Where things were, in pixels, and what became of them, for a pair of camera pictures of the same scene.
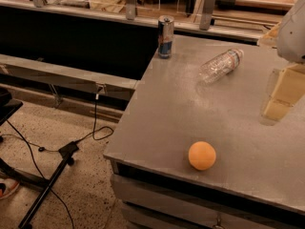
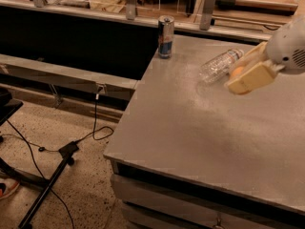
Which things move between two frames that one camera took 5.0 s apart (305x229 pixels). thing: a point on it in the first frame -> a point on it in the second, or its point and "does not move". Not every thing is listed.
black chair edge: x=8 y=105 does not move
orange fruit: x=202 y=156 -> x=237 y=71
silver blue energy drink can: x=166 y=31 does not move
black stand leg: x=67 y=155 does not move
